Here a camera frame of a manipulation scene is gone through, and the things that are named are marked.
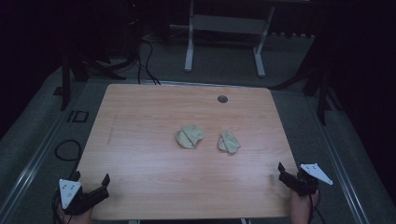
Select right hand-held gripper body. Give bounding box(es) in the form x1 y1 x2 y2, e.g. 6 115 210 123
277 162 333 198

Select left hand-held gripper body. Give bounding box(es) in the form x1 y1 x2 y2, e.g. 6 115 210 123
58 178 110 217

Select pale green sock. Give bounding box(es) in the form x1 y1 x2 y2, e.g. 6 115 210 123
218 130 242 155
176 124 205 150

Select person's left hand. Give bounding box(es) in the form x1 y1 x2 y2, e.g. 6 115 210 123
55 205 94 224

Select person's right hand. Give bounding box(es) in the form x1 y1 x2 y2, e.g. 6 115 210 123
290 188 320 224

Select black metal stand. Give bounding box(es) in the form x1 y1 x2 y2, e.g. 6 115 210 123
269 59 344 126
53 46 139 112

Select black looped floor cable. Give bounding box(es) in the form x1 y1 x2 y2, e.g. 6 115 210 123
54 139 83 162

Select right hand-held gripper black cable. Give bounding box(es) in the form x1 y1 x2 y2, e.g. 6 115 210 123
307 193 327 224

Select metal floor rail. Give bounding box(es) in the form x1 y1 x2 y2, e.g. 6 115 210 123
306 96 372 224
0 102 73 218

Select black floor cables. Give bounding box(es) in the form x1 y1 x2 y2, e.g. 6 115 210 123
135 36 162 86

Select white metal desk frame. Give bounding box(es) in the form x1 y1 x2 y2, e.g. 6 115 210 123
169 0 276 78

